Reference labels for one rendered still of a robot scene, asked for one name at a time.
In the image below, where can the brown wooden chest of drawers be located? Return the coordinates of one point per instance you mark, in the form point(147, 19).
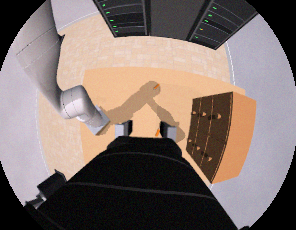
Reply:
point(241, 127)

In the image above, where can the brown wooden drawer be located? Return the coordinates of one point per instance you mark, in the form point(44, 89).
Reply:
point(195, 112)
point(191, 143)
point(221, 121)
point(206, 114)
point(200, 146)
point(212, 157)

